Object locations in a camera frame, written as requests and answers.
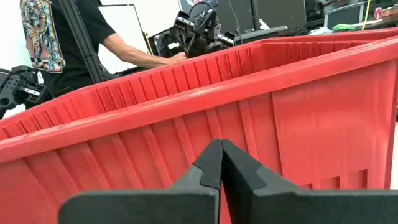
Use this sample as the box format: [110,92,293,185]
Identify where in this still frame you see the person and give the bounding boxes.
[19,0,187,94]

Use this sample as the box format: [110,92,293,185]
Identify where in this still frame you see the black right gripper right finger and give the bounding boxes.
[221,139,398,224]

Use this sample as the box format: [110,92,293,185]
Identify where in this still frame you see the grey desk top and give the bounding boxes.
[234,25,289,44]

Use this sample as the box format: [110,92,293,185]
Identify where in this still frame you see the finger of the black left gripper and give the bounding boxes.
[185,34,200,59]
[196,33,215,55]

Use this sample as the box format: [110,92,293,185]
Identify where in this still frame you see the grey monitor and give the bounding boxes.
[323,2,366,29]

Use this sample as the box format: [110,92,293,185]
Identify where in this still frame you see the green cloth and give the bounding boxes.
[331,23,358,31]

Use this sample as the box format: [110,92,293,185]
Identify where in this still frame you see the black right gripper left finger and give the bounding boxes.
[58,139,223,224]

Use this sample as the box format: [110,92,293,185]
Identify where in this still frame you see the white board panel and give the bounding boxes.
[98,4,150,75]

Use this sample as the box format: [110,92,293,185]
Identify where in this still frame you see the dark monitor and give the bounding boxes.
[216,0,307,30]

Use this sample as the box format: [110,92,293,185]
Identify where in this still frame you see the yellow cable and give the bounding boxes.
[361,0,373,22]

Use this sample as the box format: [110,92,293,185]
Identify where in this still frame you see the large red plastic bin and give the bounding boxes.
[0,27,398,224]

